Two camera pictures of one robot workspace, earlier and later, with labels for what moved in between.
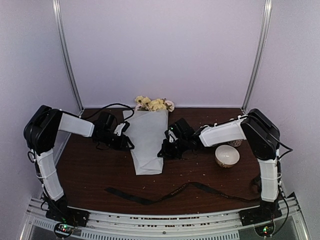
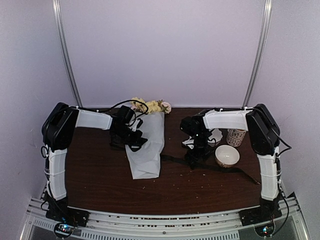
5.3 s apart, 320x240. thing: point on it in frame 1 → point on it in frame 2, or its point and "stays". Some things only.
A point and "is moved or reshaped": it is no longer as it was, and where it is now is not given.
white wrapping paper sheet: [146, 131] is moved or reshaped
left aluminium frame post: [58, 23] stays
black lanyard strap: [256, 185] → [205, 166]
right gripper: [166, 153] → [196, 156]
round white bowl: [226, 156] stays
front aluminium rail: [212, 223] stays
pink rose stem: [169, 105] is moved or reshaped
